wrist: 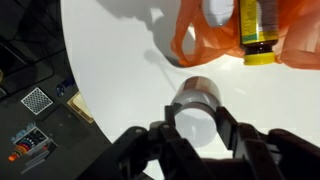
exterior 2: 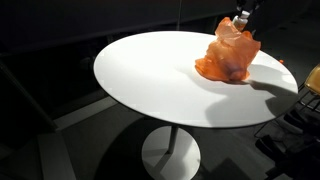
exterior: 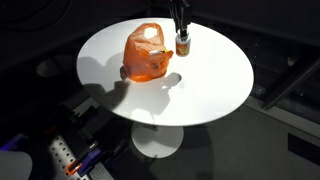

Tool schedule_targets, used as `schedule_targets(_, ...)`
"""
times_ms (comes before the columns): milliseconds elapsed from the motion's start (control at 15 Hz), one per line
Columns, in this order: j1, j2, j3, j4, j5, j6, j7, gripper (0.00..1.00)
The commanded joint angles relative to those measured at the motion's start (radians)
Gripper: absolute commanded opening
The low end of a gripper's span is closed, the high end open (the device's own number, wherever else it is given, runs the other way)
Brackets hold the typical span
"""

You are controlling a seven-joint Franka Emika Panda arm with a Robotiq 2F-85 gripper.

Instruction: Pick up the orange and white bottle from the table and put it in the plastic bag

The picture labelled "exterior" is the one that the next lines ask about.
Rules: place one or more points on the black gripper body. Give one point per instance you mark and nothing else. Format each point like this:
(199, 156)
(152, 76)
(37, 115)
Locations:
(180, 10)

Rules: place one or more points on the orange and white bottle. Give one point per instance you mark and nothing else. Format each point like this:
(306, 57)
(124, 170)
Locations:
(183, 45)

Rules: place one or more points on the yellow item inside bag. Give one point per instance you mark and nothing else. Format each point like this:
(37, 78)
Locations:
(164, 51)

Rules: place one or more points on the white item inside bag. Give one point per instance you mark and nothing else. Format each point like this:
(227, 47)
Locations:
(154, 52)

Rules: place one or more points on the orange plastic bag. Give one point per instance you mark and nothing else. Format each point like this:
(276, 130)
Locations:
(144, 56)

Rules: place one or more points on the perforated metal plate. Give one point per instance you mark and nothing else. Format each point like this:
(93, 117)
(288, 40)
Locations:
(63, 156)

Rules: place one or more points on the white rounded object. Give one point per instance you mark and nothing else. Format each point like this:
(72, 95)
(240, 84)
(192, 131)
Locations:
(14, 166)

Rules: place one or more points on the white table pedestal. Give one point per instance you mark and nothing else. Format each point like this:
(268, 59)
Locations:
(157, 140)

